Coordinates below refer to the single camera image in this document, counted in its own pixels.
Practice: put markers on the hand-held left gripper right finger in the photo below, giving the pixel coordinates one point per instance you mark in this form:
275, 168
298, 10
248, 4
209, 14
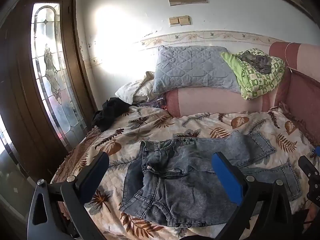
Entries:
227, 177

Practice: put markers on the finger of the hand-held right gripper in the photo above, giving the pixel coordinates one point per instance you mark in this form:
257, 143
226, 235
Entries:
308, 171
318, 152

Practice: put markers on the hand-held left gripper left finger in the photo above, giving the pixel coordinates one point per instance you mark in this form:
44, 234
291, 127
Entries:
97, 170

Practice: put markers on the grey denim pants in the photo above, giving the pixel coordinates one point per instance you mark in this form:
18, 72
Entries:
190, 180

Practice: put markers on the black garment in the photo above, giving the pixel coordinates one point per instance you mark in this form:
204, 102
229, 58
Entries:
110, 112

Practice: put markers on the pink upholstered headboard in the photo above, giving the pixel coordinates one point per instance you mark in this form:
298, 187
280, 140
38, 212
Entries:
305, 92

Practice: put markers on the leaf print bedspread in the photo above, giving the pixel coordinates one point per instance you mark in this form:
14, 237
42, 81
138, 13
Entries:
150, 130

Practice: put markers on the pink bolster pillow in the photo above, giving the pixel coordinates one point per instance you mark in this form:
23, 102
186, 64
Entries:
212, 102

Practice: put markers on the white crumpled cloth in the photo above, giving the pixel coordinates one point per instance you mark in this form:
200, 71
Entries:
130, 91

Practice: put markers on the purple transparent plastic item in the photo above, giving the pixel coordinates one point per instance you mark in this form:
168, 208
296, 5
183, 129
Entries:
156, 103

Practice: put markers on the green patterned blanket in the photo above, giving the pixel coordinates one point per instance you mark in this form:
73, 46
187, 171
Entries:
250, 85

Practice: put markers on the grey crumpled cloth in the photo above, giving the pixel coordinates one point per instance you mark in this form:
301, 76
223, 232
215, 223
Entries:
257, 62

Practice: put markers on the stained glass door panel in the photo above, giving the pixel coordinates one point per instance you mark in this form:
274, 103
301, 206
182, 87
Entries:
50, 67

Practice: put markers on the grey quilted pillow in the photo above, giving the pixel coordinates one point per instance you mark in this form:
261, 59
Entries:
190, 67

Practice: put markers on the brown wooden door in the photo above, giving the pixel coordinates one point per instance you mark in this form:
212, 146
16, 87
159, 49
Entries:
22, 80

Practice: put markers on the beige light switch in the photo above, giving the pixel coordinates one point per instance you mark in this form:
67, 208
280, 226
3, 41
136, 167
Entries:
174, 21
184, 20

